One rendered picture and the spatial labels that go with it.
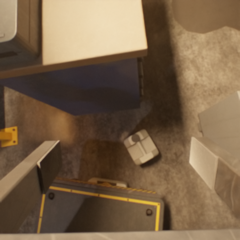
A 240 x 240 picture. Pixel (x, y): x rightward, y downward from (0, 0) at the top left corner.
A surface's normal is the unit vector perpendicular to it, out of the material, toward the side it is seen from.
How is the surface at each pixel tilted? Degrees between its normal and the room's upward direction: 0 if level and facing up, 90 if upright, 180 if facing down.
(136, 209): 0
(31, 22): 90
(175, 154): 0
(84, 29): 0
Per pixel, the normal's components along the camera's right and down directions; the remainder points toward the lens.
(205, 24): -0.14, -0.15
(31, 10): 0.99, -0.11
